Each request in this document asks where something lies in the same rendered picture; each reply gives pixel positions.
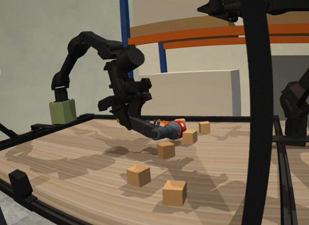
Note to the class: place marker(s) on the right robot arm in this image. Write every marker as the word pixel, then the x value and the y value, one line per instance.
pixel 295 94

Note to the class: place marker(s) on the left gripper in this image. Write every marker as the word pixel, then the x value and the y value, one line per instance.
pixel 118 102

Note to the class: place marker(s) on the black hose nozzle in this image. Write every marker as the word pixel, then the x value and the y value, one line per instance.
pixel 172 130

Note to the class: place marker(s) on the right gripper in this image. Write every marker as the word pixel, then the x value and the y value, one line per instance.
pixel 222 11

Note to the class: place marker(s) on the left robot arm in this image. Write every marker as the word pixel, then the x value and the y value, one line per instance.
pixel 126 59

